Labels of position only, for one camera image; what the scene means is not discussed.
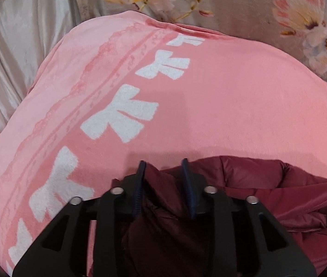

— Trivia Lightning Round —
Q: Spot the maroon puffer jacket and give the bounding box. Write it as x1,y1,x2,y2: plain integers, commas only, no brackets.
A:
122,156,327,276

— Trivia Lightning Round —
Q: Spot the white satin curtain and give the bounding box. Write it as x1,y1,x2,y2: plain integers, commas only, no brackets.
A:
0,0,80,133

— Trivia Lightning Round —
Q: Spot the pink fleece blanket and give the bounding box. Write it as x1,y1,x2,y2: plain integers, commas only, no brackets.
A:
0,11,327,273

